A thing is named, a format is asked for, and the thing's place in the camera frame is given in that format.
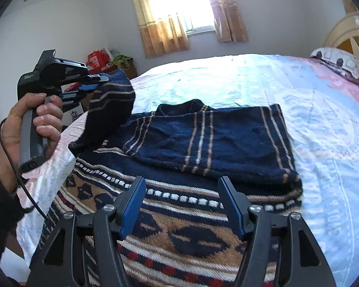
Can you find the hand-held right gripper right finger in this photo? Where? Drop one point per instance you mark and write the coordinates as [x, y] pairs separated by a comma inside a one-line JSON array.
[[234, 207]]

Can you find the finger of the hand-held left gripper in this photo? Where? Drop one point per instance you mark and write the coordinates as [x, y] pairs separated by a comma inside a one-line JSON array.
[[85, 88], [99, 77]]

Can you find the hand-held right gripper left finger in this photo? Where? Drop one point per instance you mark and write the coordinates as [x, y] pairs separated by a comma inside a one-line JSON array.
[[134, 207]]

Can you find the navy patterned knit sweater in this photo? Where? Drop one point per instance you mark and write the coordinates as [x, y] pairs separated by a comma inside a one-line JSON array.
[[215, 137]]

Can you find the person's left forearm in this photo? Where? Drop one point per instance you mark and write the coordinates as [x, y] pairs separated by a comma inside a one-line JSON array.
[[0, 212]]

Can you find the person's left hand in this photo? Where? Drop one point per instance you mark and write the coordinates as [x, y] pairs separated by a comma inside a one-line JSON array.
[[13, 125]]

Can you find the red gift bag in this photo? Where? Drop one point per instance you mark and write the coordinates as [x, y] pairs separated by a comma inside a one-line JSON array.
[[97, 59]]

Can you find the green bag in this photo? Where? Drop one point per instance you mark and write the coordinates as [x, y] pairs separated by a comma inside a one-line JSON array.
[[121, 61]]

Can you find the white printed box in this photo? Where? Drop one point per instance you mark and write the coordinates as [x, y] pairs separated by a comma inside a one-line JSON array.
[[73, 116]]

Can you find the wooden cabinet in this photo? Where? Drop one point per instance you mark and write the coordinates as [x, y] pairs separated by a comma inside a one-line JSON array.
[[131, 69]]

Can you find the orange curtain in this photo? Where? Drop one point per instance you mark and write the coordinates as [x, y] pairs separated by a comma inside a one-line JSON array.
[[230, 18], [158, 24]]

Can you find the light blue printed bed sheet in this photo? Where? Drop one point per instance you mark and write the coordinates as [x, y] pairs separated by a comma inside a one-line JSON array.
[[317, 125]]

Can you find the window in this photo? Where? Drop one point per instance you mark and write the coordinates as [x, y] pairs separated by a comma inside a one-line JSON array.
[[194, 6]]

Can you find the patterned pillow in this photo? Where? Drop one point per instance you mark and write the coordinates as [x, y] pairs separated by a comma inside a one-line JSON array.
[[341, 61]]

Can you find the cream headboard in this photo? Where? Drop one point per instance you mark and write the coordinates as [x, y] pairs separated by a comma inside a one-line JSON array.
[[347, 33]]

